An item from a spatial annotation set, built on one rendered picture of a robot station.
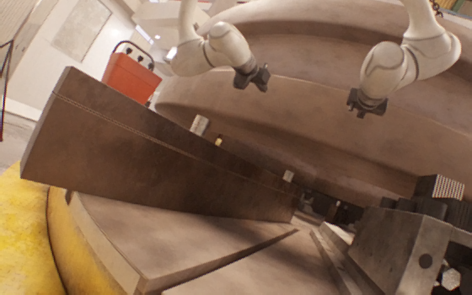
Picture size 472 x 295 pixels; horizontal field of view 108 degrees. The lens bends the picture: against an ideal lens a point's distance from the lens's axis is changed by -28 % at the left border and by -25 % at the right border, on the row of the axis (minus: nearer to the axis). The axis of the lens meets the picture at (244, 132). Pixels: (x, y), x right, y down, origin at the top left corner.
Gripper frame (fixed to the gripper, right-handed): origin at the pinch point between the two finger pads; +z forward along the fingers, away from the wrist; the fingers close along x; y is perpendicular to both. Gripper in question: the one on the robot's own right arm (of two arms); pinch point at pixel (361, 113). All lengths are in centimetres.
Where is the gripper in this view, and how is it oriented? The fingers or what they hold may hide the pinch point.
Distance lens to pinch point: 91.0
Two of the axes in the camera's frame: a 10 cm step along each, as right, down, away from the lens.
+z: 2.8, 2.8, 9.2
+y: -3.9, 9.1, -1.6
